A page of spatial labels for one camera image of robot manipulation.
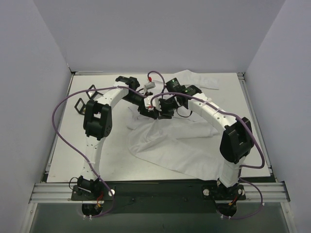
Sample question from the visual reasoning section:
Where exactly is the white garment shirt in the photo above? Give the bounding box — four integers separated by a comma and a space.
126, 69, 234, 182

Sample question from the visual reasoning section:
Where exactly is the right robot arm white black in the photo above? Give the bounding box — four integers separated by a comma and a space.
150, 78, 255, 188

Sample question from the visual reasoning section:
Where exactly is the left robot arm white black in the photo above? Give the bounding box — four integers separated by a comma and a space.
77, 76, 158, 200

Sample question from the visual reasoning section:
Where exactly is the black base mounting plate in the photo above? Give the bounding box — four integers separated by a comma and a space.
70, 180, 246, 216

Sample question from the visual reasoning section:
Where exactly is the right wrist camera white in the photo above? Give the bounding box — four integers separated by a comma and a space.
143, 95, 162, 112

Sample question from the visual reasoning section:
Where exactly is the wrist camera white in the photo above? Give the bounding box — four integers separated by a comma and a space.
143, 95, 162, 112
143, 82, 156, 94

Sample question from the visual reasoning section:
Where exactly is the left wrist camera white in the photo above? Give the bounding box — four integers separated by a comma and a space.
143, 82, 156, 94

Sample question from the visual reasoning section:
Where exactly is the black frame stand upper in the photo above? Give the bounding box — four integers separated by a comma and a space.
86, 84, 103, 100

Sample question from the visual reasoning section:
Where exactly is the black frame stand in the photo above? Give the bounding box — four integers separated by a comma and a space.
74, 98, 86, 115
86, 84, 103, 100

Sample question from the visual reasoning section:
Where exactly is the black frame stand lower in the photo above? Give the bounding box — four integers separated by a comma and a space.
74, 98, 86, 115

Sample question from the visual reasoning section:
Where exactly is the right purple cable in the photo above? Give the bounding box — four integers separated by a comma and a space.
149, 93, 267, 220

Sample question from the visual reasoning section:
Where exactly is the aluminium front rail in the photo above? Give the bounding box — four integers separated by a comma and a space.
29, 183, 72, 203

